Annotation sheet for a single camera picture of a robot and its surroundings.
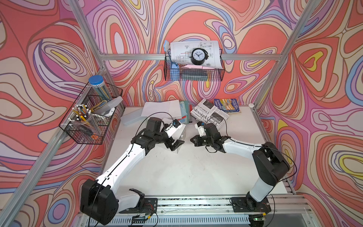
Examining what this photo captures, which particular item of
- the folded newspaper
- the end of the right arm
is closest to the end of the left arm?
the end of the right arm

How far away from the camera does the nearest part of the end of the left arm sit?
1.82 feet

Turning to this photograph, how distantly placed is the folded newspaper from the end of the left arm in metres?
0.38

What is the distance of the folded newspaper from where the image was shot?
1.06 m

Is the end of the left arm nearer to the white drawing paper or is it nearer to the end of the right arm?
the end of the right arm

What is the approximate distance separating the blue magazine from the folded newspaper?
0.04 metres
